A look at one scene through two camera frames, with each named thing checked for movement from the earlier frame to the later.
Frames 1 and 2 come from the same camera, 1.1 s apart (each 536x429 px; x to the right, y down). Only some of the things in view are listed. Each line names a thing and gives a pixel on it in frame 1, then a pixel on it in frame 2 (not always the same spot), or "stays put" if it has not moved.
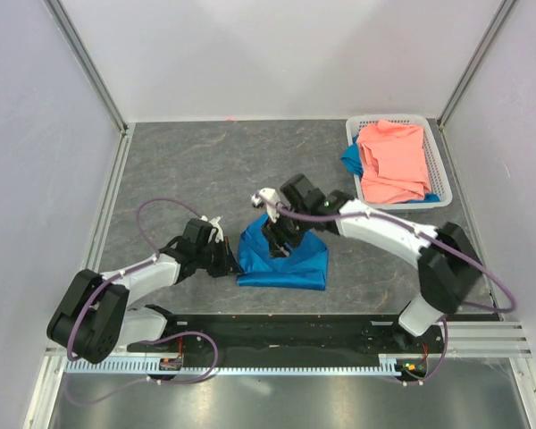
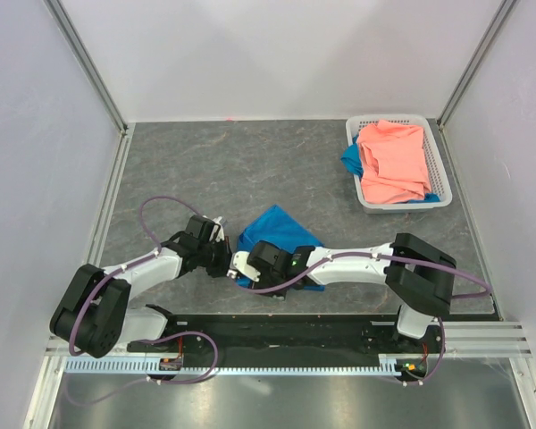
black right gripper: [275, 238] → [262, 284]
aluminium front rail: [505, 339] stays put
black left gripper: [228, 264] stays put
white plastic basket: [439, 184] stays put
